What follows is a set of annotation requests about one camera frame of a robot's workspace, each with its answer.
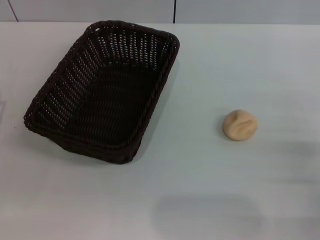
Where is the round beige bread bun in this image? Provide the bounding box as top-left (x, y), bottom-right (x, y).
top-left (222, 109), bottom-right (258, 142)

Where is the black woven rectangular basket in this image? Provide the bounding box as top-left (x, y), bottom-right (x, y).
top-left (22, 20), bottom-right (181, 165)

